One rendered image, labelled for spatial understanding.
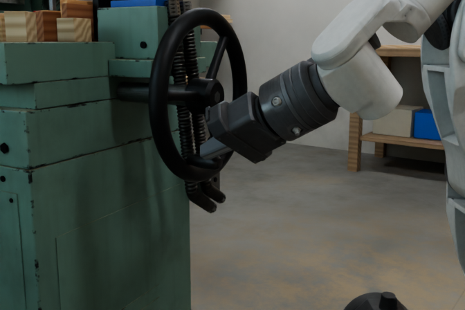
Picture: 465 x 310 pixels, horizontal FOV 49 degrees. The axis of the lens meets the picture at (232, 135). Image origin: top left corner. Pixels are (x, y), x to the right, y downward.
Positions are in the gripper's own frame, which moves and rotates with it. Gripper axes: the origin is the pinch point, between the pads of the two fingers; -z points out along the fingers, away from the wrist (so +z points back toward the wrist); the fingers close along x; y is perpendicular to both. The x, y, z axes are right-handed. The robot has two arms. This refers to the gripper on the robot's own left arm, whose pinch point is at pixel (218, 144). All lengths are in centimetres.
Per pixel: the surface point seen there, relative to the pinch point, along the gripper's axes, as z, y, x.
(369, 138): -62, 157, 237
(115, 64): -14.8, 20.3, -9.0
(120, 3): -10.3, 29.5, -12.5
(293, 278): -63, 28, 117
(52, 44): -14.6, 15.8, -20.9
